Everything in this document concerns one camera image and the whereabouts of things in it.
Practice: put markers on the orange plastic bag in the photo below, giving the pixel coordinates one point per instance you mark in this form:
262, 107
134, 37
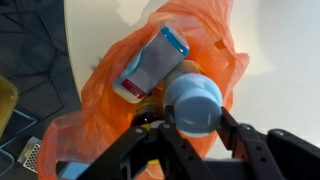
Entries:
100, 116

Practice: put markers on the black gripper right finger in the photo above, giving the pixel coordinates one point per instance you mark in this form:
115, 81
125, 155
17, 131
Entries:
266, 153

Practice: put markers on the white bottle orange label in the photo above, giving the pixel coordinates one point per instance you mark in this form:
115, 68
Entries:
195, 103

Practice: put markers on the perforated metal block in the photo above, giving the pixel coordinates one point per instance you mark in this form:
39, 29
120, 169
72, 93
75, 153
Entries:
31, 156

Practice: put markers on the yellow translucent tray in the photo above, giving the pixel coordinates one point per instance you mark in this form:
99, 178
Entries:
7, 100

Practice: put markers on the flat light blue piece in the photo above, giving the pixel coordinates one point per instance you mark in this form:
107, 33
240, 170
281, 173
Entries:
71, 171

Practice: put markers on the brown bottle yellow cap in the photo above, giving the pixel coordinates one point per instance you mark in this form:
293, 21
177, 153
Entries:
148, 110

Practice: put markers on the blue mentos container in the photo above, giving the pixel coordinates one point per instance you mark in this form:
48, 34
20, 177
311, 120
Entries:
150, 66

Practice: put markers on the blue rimmed dark tray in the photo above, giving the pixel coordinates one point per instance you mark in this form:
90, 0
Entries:
16, 128

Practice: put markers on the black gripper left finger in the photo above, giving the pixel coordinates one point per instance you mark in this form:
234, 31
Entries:
160, 153

